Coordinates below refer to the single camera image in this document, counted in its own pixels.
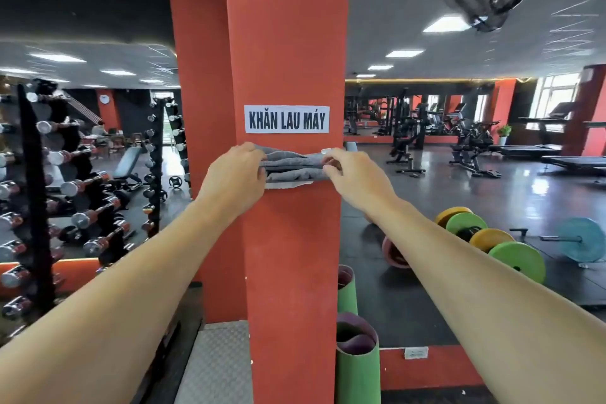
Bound person's left hand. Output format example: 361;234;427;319
194;142;268;225

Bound person's right hand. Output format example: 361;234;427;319
321;148;398;223

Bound grey towel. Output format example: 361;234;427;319
255;144;332;184

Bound person's right forearm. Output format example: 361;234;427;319
364;198;606;404

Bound person's left forearm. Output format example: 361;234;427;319
0;199;240;404

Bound black multi-gym machine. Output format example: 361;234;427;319
386;88;429;177

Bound pink weight plate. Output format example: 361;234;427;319
381;235;410;270

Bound white paper sign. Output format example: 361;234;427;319
244;105;330;134

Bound yellow weight plate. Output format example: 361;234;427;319
469;228;516;254
434;206;473;229

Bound green weight plate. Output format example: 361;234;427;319
488;241;547;285
445;211;489;237

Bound black exercise bike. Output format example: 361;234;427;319
448;119;502;180

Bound red square pillar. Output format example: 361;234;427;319
164;0;350;404

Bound row of chrome dumbbells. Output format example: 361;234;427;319
0;81;138;324

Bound black treadmill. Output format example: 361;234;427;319
490;103;583;158
539;122;606;177

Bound white ceiling light panels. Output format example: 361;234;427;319
0;14;474;90

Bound grey metal checker plate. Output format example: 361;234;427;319
174;321;253;404

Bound large green rolled mat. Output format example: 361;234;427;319
336;312;381;404

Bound steel barbell bar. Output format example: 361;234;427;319
510;228;562;244

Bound black dumbbell rack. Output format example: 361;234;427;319
16;79;60;319

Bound bright window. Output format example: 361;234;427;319
528;72;581;121

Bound blue weight plate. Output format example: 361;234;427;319
554;217;606;263

